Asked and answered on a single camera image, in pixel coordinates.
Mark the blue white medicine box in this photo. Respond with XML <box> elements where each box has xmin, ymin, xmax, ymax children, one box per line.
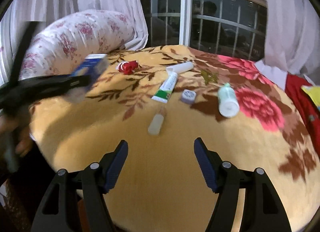
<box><xmin>71</xmin><ymin>54</ymin><xmax>109</xmax><ymax>92</ymax></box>

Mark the red white wrapper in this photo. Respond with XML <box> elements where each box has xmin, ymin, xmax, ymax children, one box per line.
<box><xmin>116</xmin><ymin>61</ymin><xmax>140</xmax><ymax>75</ymax></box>

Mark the green white toothpaste tube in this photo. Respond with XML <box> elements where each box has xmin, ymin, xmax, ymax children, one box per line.
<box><xmin>151</xmin><ymin>73</ymin><xmax>178</xmax><ymax>103</ymax></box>

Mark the small clear vial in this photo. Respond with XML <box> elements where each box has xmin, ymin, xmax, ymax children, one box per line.
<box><xmin>148</xmin><ymin>107</ymin><xmax>167</xmax><ymax>136</ymax></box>

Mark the white cylinder tube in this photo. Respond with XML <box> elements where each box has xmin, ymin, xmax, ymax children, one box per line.
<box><xmin>166</xmin><ymin>62</ymin><xmax>194</xmax><ymax>75</ymax></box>

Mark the small white green bottle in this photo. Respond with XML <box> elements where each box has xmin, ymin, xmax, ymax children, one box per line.
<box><xmin>217</xmin><ymin>83</ymin><xmax>240</xmax><ymax>118</ymax></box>

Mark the person left hand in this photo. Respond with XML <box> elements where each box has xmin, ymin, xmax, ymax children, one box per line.
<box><xmin>1</xmin><ymin>115</ymin><xmax>33</xmax><ymax>157</ymax></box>

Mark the floral rolled quilt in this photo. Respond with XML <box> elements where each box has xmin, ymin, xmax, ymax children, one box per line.
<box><xmin>20</xmin><ymin>9</ymin><xmax>135</xmax><ymax>80</ymax></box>

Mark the floral yellow plush blanket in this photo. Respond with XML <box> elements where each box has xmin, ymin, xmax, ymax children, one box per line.
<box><xmin>31</xmin><ymin>45</ymin><xmax>319</xmax><ymax>231</ymax></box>

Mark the left sheer curtain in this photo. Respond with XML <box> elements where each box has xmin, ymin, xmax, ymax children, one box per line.
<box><xmin>0</xmin><ymin>0</ymin><xmax>149</xmax><ymax>85</ymax></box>

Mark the sheer curtain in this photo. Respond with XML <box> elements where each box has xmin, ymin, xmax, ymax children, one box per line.
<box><xmin>0</xmin><ymin>0</ymin><xmax>149</xmax><ymax>85</ymax></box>
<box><xmin>254</xmin><ymin>0</ymin><xmax>319</xmax><ymax>89</ymax></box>

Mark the red cloth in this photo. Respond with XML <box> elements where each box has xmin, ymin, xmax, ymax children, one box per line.
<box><xmin>285</xmin><ymin>74</ymin><xmax>320</xmax><ymax>156</ymax></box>

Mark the green plastic wrapper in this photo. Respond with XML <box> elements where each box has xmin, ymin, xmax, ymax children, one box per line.
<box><xmin>201</xmin><ymin>70</ymin><xmax>218</xmax><ymax>85</ymax></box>

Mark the yellow pillow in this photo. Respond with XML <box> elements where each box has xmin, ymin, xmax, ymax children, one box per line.
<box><xmin>301</xmin><ymin>85</ymin><xmax>320</xmax><ymax>110</ymax></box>

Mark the white framed window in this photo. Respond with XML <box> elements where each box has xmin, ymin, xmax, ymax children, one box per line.
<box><xmin>141</xmin><ymin>0</ymin><xmax>267</xmax><ymax>61</ymax></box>

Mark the right sheer curtain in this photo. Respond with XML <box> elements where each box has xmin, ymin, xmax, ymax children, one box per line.
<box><xmin>254</xmin><ymin>0</ymin><xmax>319</xmax><ymax>89</ymax></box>

